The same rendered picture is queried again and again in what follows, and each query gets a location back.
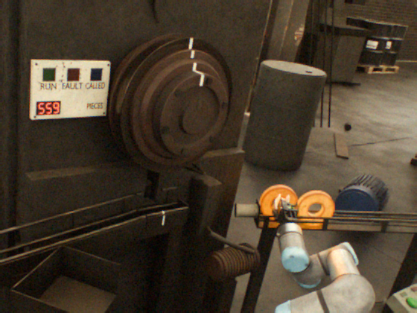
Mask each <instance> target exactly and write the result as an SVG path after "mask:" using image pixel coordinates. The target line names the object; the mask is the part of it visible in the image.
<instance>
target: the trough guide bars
mask: <svg viewBox="0 0 417 313"><path fill-rule="evenodd" d="M319 211H320V210H309V209H308V212H319ZM334 213H340V214H363V215H332V216H331V217H314V216H296V218H297V219H320V220H323V221H302V220H297V223H308V224H322V231H327V228H328V224H353V225H375V226H381V229H380V233H386V229H387V226H399V227H417V224H393V223H389V222H411V223H417V218H413V217H389V216H381V215H408V216H417V213H399V212H354V211H334ZM367 215H375V216H367ZM270 218H274V217H273V216H272V215H263V213H262V212H260V216H259V221H261V222H263V226H262V229H268V227H269V222H276V221H275V219H270ZM329 220H343V221H329ZM347 221H374V223H369V222H347ZM379 221H382V223H379Z"/></svg>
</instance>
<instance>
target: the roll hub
mask: <svg viewBox="0 0 417 313"><path fill-rule="evenodd" d="M198 72H200V71H198ZM198 72H195V71H189V72H184V73H182V74H179V75H177V77H175V78H174V79H173V80H172V81H171V82H169V83H168V84H167V86H166V87H165V88H164V89H163V90H162V92H161V94H160V95H159V97H158V99H157V102H156V106H155V108H153V116H152V126H153V131H154V133H155V136H156V139H157V140H158V142H159V143H160V145H161V146H163V147H164V148H166V149H168V150H169V151H170V152H172V153H173V154H174V155H177V156H179V157H190V156H193V155H196V154H197V153H199V152H201V151H203V150H204V149H205V148H207V147H208V146H209V145H210V144H211V143H212V142H210V140H209V139H210V137H211V136H215V138H217V136H218V135H219V133H220V132H221V130H222V128H223V124H224V121H225V119H226V114H227V108H226V109H222V106H221V105H222V104H223V102H227V96H226V91H225V89H224V87H223V85H222V84H221V82H220V81H219V80H218V79H216V78H214V76H212V75H208V74H206V73H204V72H201V73H202V74H200V73H198ZM201 75H204V77H203V85H202V86H200V80H201ZM207 78H212V80H213V82H212V84H211V85H206V79H207ZM177 89H180V90H182V95H181V96H179V97H176V96H175V94H174V93H175V91H176V90H177ZM165 126H168V128H169V132H168V134H164V133H163V132H162V130H163V128H164V127H165ZM183 148H187V151H188V152H187V154H186V155H185V156H183V155H182V153H180V151H181V150H182V149H183Z"/></svg>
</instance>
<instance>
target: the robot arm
mask: <svg viewBox="0 0 417 313"><path fill-rule="evenodd" d="M289 199H290V196H289V195H288V196H287V197H286V198H285V199H284V198H282V197H281V194H279V196H278V197H277V198H276V200H275V202H274V204H273V207H272V210H271V212H272V215H273V217H274V218H275V221H276V222H277V223H279V225H278V226H277V227H276V228H275V229H274V230H273V236H274V237H276V238H278V244H279V248H280V253H281V263H282V264H283V266H284V268H285V269H286V270H287V271H290V272H291V273H292V275H293V276H294V279H295V280H296V281H297V282H298V283H299V284H300V285H301V287H303V288H315V287H317V285H318V284H319V283H320V281H321V278H324V277H326V276H329V275H331V284H330V285H329V286H328V287H326V288H323V289H322V290H319V291H315V292H312V293H310V294H306V295H305V296H302V297H299V298H296V299H294V300H288V302H286V303H282V304H281V305H279V306H277V307H276V311H275V313H370V312H371V310H372V308H373V306H374V303H375V293H374V290H373V288H372V286H371V284H370V283H369V281H368V280H367V279H366V278H365V277H364V276H361V275H360V274H359V272H358V270H357V268H356V265H358V260H357V257H356V255H355V253H354V251H353V249H352V247H351V246H350V244H349V243H347V242H346V243H343V244H340V245H337V246H335V247H332V248H329V249H327V250H324V251H322V252H320V253H317V254H313V255H312V256H309V254H308V252H307V251H306V249H305V244H304V241H303V237H302V230H301V227H300V226H299V225H298V224H296V222H297V218H296V216H297V215H298V213H299V207H298V203H297V201H296V204H294V203H289ZM296 205H297V208H298V209H297V210H296ZM294 207H295V209H294Z"/></svg>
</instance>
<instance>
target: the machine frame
mask: <svg viewBox="0 0 417 313"><path fill-rule="evenodd" d="M268 4H269V0H159V12H160V16H161V19H162V21H161V22H156V20H155V16H154V12H153V0H0V230H6V229H8V228H11V227H16V226H19V225H22V224H27V223H30V222H33V221H38V220H41V219H43V218H49V217H52V216H55V215H59V214H63V213H66V212H70V211H74V210H77V209H82V207H85V206H89V205H92V204H95V203H101V202H104V201H107V200H112V199H114V198H117V197H122V196H125V195H130V194H134V197H129V210H130V211H134V210H137V209H140V208H145V207H149V206H156V205H161V204H165V203H166V197H167V193H168V191H164V192H162V191H161V189H164V188H169V187H174V186H176V189H174V190H172V192H171V200H170V202H171V203H172V202H176V201H177V198H179V199H182V200H183V201H185V202H186V203H187V204H188V205H189V202H190V198H191V190H192V186H193V182H194V178H192V177H191V176H192V175H194V176H199V175H202V174H198V173H197V172H194V171H190V170H188V169H185V168H183V169H180V170H177V171H171V172H156V171H150V170H148V169H146V168H143V167H142V166H140V165H139V164H138V163H137V162H135V161H134V160H132V159H130V158H129V157H128V156H127V155H125V153H124V152H123V151H122V150H121V149H120V148H119V146H118V145H117V143H116V141H115V139H114V137H113V134H112V131H111V126H110V122H109V116H108V112H107V106H106V115H105V116H85V117H71V118H45V119H31V118H30V117H31V88H30V86H31V60H83V61H109V62H111V65H110V73H109V85H110V83H111V80H112V76H113V75H114V73H115V70H116V69H117V68H118V66H119V64H120V63H121V61H122V60H123V59H124V58H125V57H126V56H127V55H128V54H130V52H131V51H132V50H134V49H135V48H137V47H138V46H140V45H142V44H144V43H146V42H149V41H150V40H152V39H154V38H157V37H160V36H163V35H167V34H185V35H189V36H191V37H194V38H197V39H201V40H204V41H206V42H209V43H211V44H212V45H213V46H215V47H216V48H217V49H218V50H219V51H220V52H221V54H222V55H223V57H224V58H225V60H226V62H227V64H228V67H229V71H230V73H231V78H232V102H231V107H230V111H229V115H228V118H227V120H226V123H225V125H224V128H223V130H222V132H221V134H220V135H219V137H218V139H217V141H216V142H215V143H214V144H213V145H212V147H211V148H210V149H208V150H207V151H206V152H205V154H204V155H203V156H202V157H201V158H199V159H198V160H197V161H196V162H194V164H195V165H196V166H198V167H199V168H200V169H201V170H202V171H204V172H205V173H206V174H208V175H210V176H212V177H213V178H215V179H216V180H218V182H220V183H221V184H222V189H221V192H220V199H219V202H218V206H217V213H216V217H215V221H214V227H213V232H215V233H217V234H218V235H221V237H223V238H226V235H227V231H228V228H229V222H230V218H231V214H232V208H233V204H234V201H235V195H236V191H237V188H238V185H239V182H240V177H241V172H242V168H243V161H244V158H245V155H246V152H245V151H243V150H241V149H240V148H238V142H239V138H240V134H241V127H242V124H243V117H244V113H245V110H246V103H247V99H248V95H249V89H250V86H251V82H252V75H253V71H254V68H255V61H256V57H257V53H258V47H259V46H260V43H261V37H262V32H263V29H264V23H265V19H266V15H267V8H268ZM146 178H147V179H149V180H150V181H151V183H152V187H151V188H152V193H151V195H150V199H147V200H144V190H145V185H146ZM137 192H143V195H138V196H136V195H135V193H137ZM123 213H124V199H123V200H118V201H116V202H112V203H108V204H105V205H102V206H96V207H94V209H89V210H86V211H83V212H79V213H78V225H79V226H83V225H86V224H90V223H93V222H96V221H101V220H103V219H106V218H111V217H113V216H116V215H120V214H123ZM70 229H74V225H73V224H72V215H67V216H64V217H61V218H57V219H54V220H51V221H46V222H43V223H40V224H35V225H33V226H29V227H24V228H21V229H19V231H20V239H21V243H22V244H24V243H28V242H31V241H35V240H37V239H41V238H44V237H48V236H51V235H56V233H60V232H62V231H66V230H70ZM159 239H160V235H155V236H154V237H149V238H144V239H142V240H140V241H136V242H133V243H131V244H127V245H124V246H121V247H117V248H115V249H113V250H109V251H107V252H104V253H99V254H97V255H95V256H97V257H101V258H103V259H107V260H110V261H112V262H114V263H116V264H119V265H121V269H120V275H119V281H118V294H117V297H116V298H115V299H114V300H113V301H112V303H111V305H110V306H109V308H108V309H107V310H106V312H105V313H147V310H148V305H149V300H150V291H151V285H152V281H153V272H154V271H155V267H156V257H157V252H158V247H159ZM224 245H225V244H224V243H223V242H221V241H218V240H217V239H215V238H212V237H211V235H209V234H207V235H202V236H201V237H198V235H196V234H194V233H193V232H192V231H190V230H189V229H188V228H187V227H186V226H185V229H183V230H181V234H180V240H179V247H178V251H177V256H176V264H175V268H174V276H173V281H172V285H171V294H170V298H169V303H168V310H167V313H200V309H201V305H202V301H203V295H204V291H205V287H206V281H207V277H208V273H207V271H206V257H207V255H208V254H209V253H211V252H212V251H214V250H219V249H222V248H224Z"/></svg>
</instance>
